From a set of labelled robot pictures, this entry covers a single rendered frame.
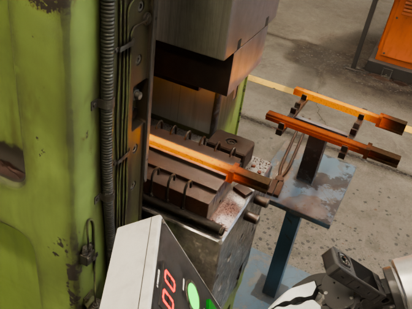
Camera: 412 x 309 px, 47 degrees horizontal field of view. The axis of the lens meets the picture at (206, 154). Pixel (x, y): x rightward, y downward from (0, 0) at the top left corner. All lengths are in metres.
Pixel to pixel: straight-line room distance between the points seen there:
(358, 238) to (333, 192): 0.94
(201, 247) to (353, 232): 1.63
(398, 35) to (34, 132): 3.99
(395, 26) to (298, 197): 3.02
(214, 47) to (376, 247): 1.97
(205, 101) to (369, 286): 0.82
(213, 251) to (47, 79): 0.61
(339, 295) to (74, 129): 0.50
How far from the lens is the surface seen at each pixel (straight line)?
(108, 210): 0.96
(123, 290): 0.70
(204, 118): 1.46
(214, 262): 1.20
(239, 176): 1.21
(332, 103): 1.77
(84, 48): 0.75
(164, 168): 1.21
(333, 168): 1.90
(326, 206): 1.71
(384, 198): 3.04
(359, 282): 0.78
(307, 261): 2.46
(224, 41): 0.87
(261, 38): 1.08
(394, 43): 4.59
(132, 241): 0.76
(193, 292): 0.81
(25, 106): 0.82
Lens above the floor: 1.73
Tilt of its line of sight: 35 degrees down
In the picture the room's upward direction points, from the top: 9 degrees clockwise
